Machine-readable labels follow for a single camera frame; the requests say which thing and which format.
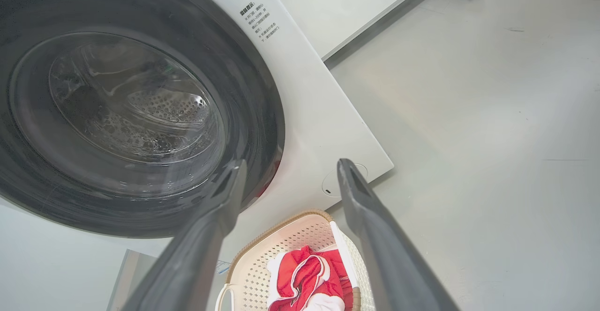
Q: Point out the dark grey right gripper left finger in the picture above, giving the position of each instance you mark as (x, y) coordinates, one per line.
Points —
(197, 255)

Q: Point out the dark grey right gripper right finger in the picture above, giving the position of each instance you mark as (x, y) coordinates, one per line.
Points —
(389, 255)

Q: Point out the cream perforated laundry basket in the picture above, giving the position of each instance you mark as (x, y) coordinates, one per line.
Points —
(253, 273)

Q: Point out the blue energy label sticker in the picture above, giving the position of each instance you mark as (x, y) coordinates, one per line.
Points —
(223, 267)

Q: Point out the round white filter cover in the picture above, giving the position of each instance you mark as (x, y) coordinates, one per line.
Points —
(330, 185)

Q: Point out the red and white garment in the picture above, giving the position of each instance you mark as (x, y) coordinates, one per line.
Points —
(300, 278)

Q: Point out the black round washer door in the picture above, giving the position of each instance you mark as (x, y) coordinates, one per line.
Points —
(255, 114)

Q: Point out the white front-load washing machine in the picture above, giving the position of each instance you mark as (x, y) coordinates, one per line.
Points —
(323, 114)

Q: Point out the small black text warning sticker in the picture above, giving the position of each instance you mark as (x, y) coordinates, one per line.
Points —
(259, 20)

